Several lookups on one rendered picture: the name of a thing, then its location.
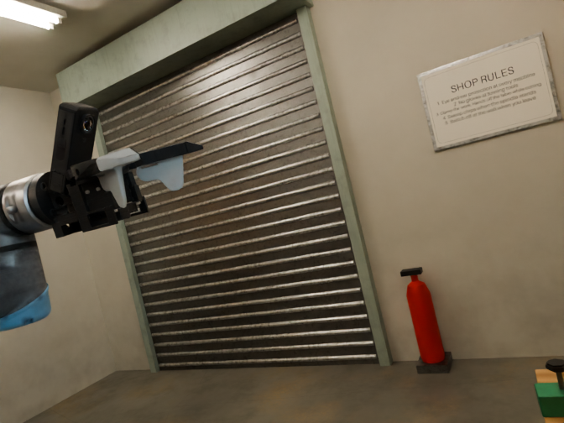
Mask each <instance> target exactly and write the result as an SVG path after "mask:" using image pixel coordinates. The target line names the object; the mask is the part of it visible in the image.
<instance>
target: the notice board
mask: <svg viewBox="0 0 564 423"><path fill-rule="evenodd" d="M417 80H418V83H419V87H420V94H421V97H422V101H423V105H424V109H425V112H426V119H427V122H428V126H429V130H430V134H431V140H432V144H433V148H434V151H435V152H436V151H440V150H443V149H449V148H452V147H456V146H459V145H463V144H468V143H471V142H475V141H478V140H482V139H486V138H491V137H494V136H498V135H501V134H505V133H511V132H513V131H517V130H521V129H524V128H530V127H534V126H536V125H540V124H543V123H549V122H553V121H556V120H559V119H562V115H561V109H560V105H559V102H558V97H557V94H556V88H555V83H554V80H553V76H552V72H551V66H550V61H549V58H548V54H547V50H546V44H545V41H544V36H543V33H542V32H539V33H537V34H532V35H530V36H527V37H525V38H523V39H518V40H516V41H513V42H510V43H508V44H504V45H501V46H499V47H496V48H493V49H491V50H487V51H484V52H482V53H479V54H476V55H473V56H470V57H467V58H465V59H462V60H458V61H456V62H453V63H451V64H448V65H444V66H441V67H439V68H436V69H434V70H429V71H427V72H424V73H421V74H419V75H417Z"/></svg>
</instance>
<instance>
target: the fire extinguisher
mask: <svg viewBox="0 0 564 423"><path fill-rule="evenodd" d="M422 272H423V269H422V267H419V268H413V269H402V270H401V272H400V275H401V277H404V276H410V277H411V282H410V283H409V284H408V285H407V293H406V297H407V300H408V305H409V308H410V314H411V319H412V322H413V326H414V329H415V336H416V340H417V343H418V348H419V351H420V357H419V360H418V362H417V364H416V370H417V373H450V369H451V365H452V353H451V352H444V348H443V345H442V340H441V334H440V331H439V326H438V323H437V319H436V313H435V309H434V306H433V302H432V298H431V292H430V291H429V289H428V288H427V286H426V284H425V282H422V281H420V280H418V276H417V275H418V274H422Z"/></svg>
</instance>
